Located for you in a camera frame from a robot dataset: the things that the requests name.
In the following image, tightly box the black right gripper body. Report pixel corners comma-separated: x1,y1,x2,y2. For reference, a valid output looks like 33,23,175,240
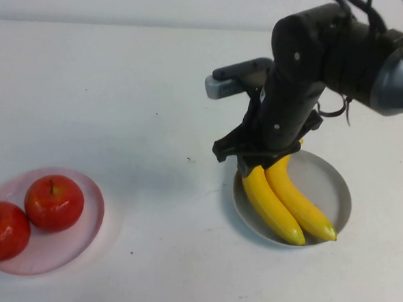
211,61,327,172

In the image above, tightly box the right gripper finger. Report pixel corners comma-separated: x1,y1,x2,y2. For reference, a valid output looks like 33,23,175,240
236,156,263,178

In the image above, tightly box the yellow banana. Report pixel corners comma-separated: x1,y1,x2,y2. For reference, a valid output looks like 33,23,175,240
238,165,311,247
260,137,344,243

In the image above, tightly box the red apple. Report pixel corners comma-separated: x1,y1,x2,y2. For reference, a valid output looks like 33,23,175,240
22,172,86,236
0,201,33,264

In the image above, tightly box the grey round plate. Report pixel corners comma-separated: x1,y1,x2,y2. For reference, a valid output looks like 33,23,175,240
229,146,355,250

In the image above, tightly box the pink round plate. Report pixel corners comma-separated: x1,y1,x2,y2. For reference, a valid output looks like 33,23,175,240
0,163,108,282

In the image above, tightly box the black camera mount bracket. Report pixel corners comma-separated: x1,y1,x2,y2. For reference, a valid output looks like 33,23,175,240
242,87,266,135

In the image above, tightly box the black cable tie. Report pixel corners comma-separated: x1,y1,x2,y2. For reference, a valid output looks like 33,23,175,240
316,92,355,126

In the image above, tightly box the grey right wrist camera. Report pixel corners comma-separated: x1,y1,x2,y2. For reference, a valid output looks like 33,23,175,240
204,54,275,103

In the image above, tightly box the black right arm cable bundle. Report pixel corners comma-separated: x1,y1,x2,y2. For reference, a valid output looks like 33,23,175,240
326,0,391,33

